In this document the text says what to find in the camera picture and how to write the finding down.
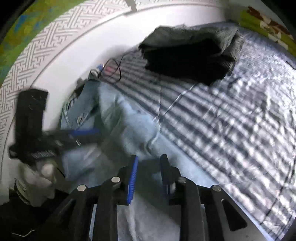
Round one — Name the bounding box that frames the green patterned pillow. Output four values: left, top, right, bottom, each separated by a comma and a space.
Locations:
239, 6, 295, 57

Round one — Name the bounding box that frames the blue white striped bedsheet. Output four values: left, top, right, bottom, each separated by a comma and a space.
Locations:
101, 27, 295, 240

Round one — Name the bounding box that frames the small white blue device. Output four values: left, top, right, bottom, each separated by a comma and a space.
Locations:
89, 64, 105, 79

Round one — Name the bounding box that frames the light blue denim jacket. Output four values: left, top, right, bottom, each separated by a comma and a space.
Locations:
59, 78, 218, 241

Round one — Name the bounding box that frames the dark folded garment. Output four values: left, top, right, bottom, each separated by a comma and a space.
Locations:
138, 27, 244, 85

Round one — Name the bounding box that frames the black thin cable on bed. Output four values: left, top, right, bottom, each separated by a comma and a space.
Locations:
98, 54, 128, 83

